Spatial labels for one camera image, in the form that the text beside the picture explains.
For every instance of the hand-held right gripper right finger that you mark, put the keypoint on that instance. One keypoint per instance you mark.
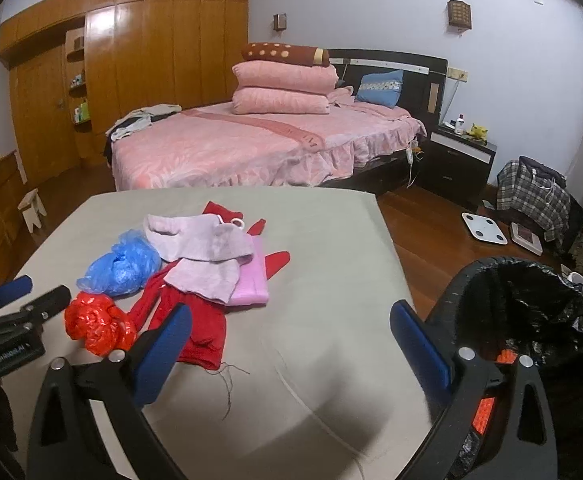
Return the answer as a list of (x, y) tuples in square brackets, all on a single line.
[(419, 345)]

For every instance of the pile of clothes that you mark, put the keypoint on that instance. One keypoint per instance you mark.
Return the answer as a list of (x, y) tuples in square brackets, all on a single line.
[(136, 120)]

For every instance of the dark wooden bed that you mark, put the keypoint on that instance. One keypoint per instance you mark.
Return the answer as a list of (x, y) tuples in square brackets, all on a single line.
[(386, 67)]

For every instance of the red cloth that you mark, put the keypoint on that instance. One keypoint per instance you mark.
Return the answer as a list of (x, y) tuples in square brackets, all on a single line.
[(196, 325)]

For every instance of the white lotion bottle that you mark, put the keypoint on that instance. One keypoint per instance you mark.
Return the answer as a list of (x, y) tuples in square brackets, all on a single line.
[(459, 124)]

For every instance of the black trash bin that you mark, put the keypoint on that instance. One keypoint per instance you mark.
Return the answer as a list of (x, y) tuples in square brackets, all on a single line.
[(439, 312)]

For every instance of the blue cushion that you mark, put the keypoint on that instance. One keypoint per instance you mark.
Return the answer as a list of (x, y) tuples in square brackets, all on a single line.
[(379, 87)]

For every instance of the small dark wall lamp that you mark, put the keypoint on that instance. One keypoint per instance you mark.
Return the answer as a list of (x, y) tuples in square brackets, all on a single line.
[(280, 21)]

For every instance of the bright pink cloth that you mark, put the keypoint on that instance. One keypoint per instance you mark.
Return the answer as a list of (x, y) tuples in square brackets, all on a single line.
[(249, 285)]

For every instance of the wooden lattice wall lamp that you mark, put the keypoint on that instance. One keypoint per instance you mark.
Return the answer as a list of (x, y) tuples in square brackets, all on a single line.
[(459, 14)]

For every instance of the plaid cloth bag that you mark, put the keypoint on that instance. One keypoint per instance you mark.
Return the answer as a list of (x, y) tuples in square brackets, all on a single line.
[(534, 192)]

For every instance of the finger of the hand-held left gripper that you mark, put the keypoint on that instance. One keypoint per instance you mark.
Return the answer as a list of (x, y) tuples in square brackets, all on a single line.
[(13, 289), (46, 305)]

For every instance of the blue plastic bag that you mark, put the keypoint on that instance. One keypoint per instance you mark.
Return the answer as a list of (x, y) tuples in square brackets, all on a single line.
[(119, 267)]

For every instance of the yellow plush toy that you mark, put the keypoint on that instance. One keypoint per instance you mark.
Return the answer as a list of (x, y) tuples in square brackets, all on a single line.
[(479, 131)]

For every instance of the green bottle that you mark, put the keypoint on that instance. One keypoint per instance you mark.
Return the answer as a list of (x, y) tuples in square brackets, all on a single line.
[(84, 109)]

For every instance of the dark nightstand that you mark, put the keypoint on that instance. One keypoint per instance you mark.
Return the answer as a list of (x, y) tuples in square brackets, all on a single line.
[(459, 165)]

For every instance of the red plastic bag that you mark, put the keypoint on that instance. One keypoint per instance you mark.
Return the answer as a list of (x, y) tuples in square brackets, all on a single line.
[(96, 322)]

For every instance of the crumpled pink blanket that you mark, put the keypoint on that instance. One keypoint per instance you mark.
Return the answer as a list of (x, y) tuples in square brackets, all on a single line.
[(344, 95)]

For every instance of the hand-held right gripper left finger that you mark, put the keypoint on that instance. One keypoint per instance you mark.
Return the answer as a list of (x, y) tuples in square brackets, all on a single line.
[(164, 355)]

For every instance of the dark backpack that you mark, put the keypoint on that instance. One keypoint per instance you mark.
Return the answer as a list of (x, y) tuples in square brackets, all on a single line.
[(541, 167)]

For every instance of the pink bedspread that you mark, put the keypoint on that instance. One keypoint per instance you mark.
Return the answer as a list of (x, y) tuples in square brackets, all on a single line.
[(221, 150)]

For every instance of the white bathroom scale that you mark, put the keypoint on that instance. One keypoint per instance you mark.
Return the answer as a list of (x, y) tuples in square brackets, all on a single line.
[(484, 227)]

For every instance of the folded pink quilt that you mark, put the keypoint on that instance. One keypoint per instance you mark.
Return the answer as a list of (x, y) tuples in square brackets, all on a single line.
[(281, 100), (286, 77)]

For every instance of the beige wall socket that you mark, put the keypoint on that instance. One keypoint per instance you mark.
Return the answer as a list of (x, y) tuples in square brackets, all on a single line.
[(457, 74)]

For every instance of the white scale with dark top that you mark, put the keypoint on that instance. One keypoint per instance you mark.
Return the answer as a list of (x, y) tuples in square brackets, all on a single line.
[(525, 235)]

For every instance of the black plastic bin liner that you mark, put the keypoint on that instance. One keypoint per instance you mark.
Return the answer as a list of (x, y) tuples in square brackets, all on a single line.
[(546, 310)]

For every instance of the brown dotted bolster pillow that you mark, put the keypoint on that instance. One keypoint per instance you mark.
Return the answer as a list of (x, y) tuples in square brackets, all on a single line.
[(281, 54)]

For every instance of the wooden wardrobe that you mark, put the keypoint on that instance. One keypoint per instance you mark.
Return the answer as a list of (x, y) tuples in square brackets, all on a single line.
[(171, 50)]

